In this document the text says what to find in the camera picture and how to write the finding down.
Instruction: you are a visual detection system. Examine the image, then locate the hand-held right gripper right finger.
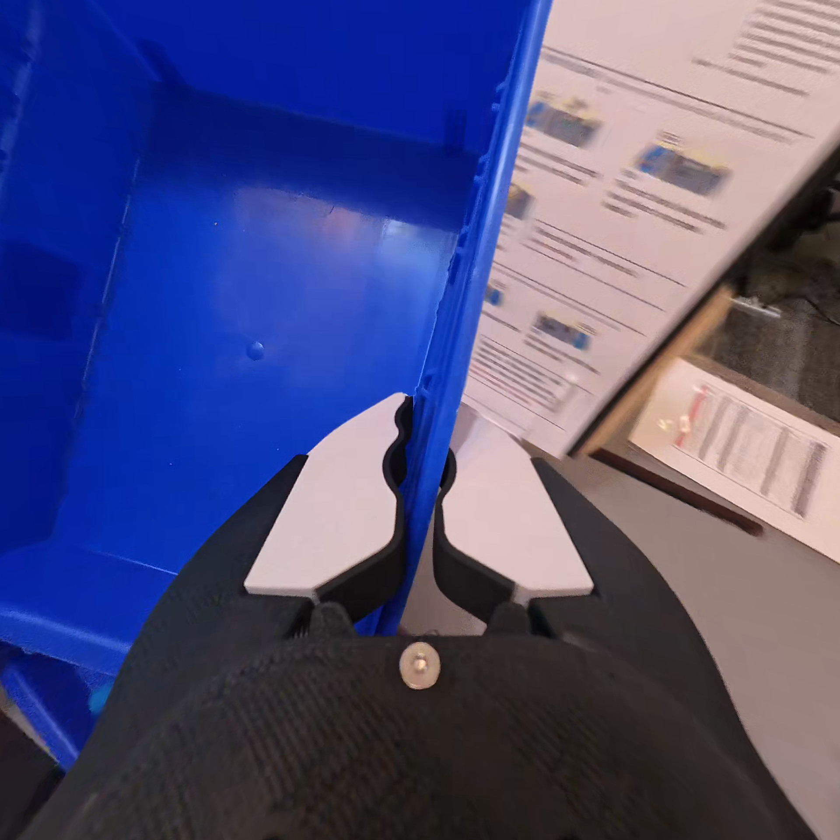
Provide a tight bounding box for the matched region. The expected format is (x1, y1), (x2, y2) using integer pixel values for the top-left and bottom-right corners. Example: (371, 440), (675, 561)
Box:
(433, 406), (595, 624)

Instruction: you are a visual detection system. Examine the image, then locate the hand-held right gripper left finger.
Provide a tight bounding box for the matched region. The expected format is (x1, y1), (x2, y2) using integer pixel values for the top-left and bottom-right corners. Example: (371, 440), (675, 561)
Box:
(244, 392), (413, 621)

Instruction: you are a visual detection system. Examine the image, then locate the blue plastic bin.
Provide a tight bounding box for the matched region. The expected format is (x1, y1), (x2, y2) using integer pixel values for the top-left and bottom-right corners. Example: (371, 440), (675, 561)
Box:
(0, 0), (555, 770)

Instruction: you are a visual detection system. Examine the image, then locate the striped instruction sheet in sleeve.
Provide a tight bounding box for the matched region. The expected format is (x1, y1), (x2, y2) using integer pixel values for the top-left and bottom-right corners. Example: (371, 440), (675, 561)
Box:
(629, 360), (840, 564)

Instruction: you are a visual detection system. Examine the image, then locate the white sheet with pictures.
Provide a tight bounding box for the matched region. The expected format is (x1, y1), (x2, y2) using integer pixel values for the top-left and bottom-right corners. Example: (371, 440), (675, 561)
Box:
(459, 0), (840, 455)

